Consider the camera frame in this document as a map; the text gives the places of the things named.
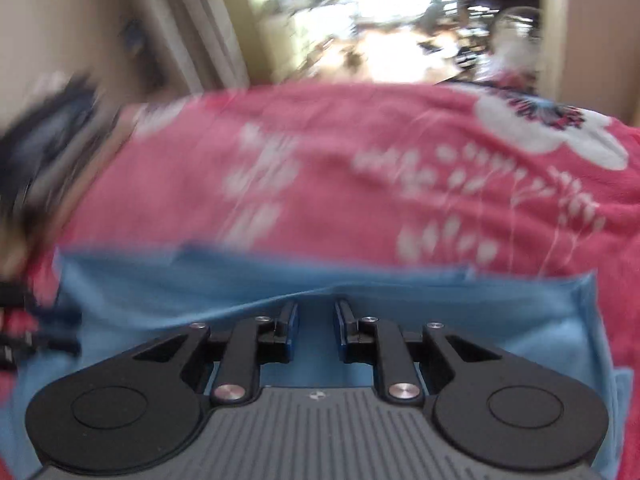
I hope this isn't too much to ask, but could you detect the pink floral blanket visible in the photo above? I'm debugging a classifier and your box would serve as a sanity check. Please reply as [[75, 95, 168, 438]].
[[0, 81, 640, 480]]

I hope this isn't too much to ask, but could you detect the light blue t-shirt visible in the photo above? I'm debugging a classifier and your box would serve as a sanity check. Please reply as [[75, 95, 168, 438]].
[[0, 244, 622, 480]]

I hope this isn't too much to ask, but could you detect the white plastic bag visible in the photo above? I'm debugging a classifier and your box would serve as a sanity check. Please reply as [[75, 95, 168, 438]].
[[492, 7, 542, 78]]

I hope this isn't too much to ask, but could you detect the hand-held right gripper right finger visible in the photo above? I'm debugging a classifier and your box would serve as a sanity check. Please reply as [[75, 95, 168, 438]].
[[333, 299, 503, 407]]

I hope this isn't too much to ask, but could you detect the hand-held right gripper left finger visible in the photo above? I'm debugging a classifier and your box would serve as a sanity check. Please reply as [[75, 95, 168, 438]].
[[132, 301, 301, 407]]

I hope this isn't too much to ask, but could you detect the folded dark grey garment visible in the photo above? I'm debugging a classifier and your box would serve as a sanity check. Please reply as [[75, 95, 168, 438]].
[[0, 72, 121, 221]]

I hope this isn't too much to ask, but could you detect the grey curtain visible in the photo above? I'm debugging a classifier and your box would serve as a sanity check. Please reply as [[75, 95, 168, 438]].
[[167, 0, 251, 93]]

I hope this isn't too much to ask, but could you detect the wheelchair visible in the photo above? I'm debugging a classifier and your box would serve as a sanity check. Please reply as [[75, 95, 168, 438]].
[[450, 0, 545, 86]]

